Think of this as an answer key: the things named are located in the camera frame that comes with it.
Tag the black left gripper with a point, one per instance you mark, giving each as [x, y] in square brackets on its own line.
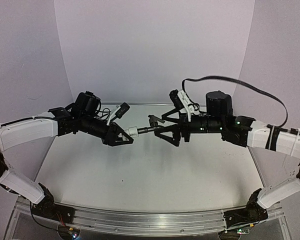
[111, 141]

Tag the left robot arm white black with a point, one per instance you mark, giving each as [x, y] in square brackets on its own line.
[19, 139]

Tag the circuit board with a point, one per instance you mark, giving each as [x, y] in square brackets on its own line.
[243, 231]
[68, 233]

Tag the right circuit board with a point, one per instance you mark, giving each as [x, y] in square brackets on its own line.
[243, 231]

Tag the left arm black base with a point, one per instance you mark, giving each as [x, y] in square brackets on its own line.
[48, 209]

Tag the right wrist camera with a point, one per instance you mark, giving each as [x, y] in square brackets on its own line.
[182, 103]

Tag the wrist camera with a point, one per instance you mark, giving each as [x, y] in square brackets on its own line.
[182, 103]
[117, 112]

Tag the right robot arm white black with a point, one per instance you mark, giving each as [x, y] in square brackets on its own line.
[275, 140]

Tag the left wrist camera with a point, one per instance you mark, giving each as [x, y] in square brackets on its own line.
[117, 112]

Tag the left circuit board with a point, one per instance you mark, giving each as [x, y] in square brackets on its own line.
[68, 233]

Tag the white PVC elbow fitting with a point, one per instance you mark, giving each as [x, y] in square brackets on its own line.
[132, 132]

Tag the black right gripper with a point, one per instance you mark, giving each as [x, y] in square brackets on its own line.
[175, 130]

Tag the aluminium front rail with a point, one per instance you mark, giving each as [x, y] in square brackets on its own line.
[152, 224]

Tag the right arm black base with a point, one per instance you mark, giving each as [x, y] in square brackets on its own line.
[250, 214]

